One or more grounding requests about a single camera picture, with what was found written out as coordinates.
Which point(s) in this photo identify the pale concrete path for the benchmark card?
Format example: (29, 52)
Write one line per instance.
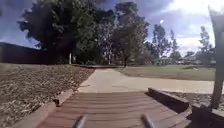
(110, 81)

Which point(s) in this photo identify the brown mulch ground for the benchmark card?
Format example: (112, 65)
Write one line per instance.
(30, 83)
(200, 98)

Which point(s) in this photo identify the robot's own part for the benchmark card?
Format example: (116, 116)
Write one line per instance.
(148, 121)
(80, 122)

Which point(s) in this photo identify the brown timber deck path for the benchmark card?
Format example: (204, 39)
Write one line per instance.
(110, 106)

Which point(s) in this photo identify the long dark fence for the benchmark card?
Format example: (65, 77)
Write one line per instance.
(16, 55)

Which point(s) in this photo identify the group of dark trees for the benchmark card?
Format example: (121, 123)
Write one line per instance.
(66, 30)

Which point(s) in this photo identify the timber edging beam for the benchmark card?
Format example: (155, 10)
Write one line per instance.
(170, 98)
(40, 115)

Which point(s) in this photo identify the grey post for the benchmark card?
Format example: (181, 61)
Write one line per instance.
(218, 66)

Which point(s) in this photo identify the green grass field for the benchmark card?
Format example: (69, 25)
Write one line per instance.
(173, 71)

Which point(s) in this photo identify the row of trees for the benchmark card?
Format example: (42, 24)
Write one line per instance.
(160, 41)

